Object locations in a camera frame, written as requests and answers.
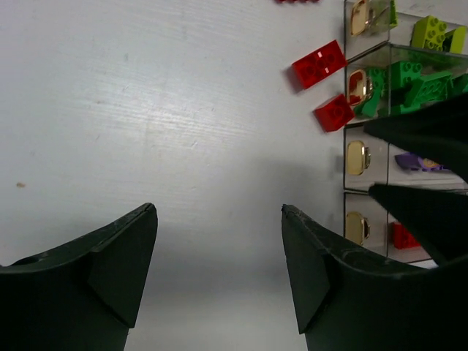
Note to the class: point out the clear bin nearest front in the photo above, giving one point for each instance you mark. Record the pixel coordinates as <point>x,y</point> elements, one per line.
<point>369,225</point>

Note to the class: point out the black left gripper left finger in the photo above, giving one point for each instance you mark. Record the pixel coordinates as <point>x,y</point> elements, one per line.
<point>84,294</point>

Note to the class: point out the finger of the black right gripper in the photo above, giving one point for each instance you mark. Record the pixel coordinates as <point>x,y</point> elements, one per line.
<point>437,219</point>
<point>437,132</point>

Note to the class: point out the small green lego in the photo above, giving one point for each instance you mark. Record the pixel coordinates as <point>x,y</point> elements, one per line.
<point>368,108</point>

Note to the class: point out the red long lego brick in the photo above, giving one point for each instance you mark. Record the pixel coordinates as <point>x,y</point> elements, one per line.
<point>402,238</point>

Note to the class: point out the lime green square lego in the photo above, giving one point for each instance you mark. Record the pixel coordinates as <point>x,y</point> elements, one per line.
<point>393,17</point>

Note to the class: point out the red small square lego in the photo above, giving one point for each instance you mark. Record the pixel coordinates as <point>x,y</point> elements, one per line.
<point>334,114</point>

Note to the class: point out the green tall lego block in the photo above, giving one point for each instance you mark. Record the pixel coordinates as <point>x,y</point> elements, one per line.
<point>459,85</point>

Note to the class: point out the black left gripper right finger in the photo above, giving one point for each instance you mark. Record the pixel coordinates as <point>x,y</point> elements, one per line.
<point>347,297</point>

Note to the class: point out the purple lego piece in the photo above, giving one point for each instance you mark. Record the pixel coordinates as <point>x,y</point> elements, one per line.
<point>409,161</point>

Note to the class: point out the lime green long lego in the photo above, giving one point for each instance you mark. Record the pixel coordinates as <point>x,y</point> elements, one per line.
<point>431,33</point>

